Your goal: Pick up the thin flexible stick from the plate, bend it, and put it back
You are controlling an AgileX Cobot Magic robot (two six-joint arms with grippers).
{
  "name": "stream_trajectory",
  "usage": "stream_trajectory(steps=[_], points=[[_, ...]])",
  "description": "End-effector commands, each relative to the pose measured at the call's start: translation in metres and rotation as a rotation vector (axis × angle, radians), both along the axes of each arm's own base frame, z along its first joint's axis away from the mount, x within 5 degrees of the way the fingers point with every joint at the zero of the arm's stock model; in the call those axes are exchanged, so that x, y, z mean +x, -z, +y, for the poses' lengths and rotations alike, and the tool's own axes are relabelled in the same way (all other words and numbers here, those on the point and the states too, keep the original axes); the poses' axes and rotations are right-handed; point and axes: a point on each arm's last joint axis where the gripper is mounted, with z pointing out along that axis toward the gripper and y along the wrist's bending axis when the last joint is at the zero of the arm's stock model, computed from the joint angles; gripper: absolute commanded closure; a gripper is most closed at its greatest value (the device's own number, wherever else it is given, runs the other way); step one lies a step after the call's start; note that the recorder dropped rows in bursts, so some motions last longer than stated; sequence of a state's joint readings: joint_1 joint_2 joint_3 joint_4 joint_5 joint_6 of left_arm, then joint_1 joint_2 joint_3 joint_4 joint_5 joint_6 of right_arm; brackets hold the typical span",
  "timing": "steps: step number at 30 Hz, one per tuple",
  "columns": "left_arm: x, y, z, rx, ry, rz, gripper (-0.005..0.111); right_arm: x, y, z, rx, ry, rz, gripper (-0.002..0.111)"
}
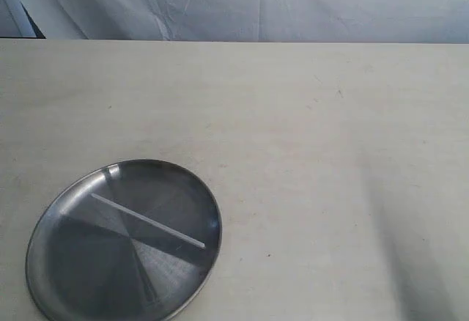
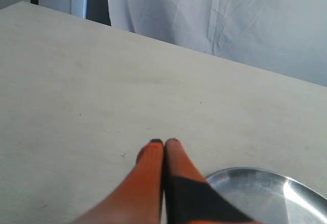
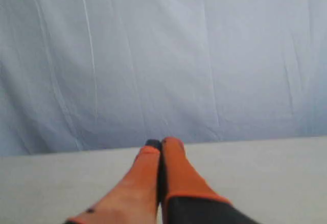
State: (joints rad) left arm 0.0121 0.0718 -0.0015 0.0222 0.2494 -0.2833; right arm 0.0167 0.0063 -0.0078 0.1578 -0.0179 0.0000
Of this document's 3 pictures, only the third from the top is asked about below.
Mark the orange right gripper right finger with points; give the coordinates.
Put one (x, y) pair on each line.
(185, 195)

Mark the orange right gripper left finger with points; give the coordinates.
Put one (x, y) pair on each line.
(134, 199)

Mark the light blue backdrop cloth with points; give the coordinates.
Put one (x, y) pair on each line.
(97, 74)

